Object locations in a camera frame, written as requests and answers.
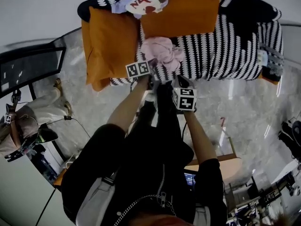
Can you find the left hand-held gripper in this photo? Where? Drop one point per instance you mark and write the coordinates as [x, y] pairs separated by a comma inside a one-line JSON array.
[[138, 69]]

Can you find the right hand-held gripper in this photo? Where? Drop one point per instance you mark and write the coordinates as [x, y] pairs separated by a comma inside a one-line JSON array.
[[185, 100]]

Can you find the pink cloth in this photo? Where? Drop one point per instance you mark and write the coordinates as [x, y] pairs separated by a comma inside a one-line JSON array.
[[162, 52]]

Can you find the black white striped sofa seat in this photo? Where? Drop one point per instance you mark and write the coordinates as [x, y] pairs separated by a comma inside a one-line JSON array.
[[223, 50]]

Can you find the grey shoulder bag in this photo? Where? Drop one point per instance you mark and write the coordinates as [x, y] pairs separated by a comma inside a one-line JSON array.
[[94, 199]]

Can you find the person's left forearm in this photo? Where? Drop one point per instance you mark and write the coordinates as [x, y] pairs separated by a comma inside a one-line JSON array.
[[128, 105]]

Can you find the person's right forearm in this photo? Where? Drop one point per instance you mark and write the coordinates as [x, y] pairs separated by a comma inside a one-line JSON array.
[[200, 135]]

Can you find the orange cushion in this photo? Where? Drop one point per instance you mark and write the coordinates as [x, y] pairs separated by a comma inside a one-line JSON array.
[[110, 48], [183, 13]]

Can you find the person's black clothing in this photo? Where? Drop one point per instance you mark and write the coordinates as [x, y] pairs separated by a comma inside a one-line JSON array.
[[145, 161]]

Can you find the light wooden table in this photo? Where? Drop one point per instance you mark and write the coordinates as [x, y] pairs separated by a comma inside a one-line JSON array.
[[225, 166]]

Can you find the lit blue screen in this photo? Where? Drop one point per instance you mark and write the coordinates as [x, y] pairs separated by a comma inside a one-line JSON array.
[[189, 179]]

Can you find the grey white fluffy item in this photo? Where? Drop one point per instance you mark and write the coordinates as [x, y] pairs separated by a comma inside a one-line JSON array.
[[270, 58]]

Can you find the black glass-top table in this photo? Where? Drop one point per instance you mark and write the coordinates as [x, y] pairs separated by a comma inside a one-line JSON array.
[[26, 65]]

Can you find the cluttered white desk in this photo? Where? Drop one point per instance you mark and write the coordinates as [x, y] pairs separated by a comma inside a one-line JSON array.
[[268, 192]]

